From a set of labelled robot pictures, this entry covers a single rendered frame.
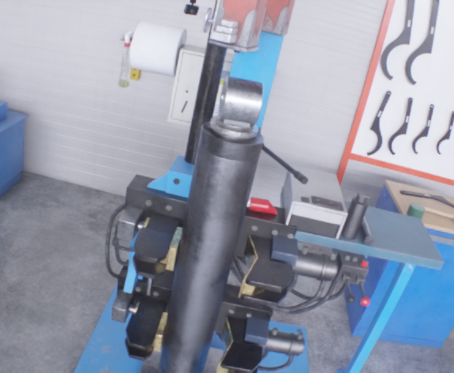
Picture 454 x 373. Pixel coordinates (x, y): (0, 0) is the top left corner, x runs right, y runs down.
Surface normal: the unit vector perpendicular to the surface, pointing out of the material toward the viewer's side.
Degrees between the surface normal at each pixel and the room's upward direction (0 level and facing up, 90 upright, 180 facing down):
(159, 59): 101
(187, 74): 90
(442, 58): 90
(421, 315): 90
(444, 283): 90
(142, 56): 109
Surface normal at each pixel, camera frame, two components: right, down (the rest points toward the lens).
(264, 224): -0.08, 0.40
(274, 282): 0.21, -0.89
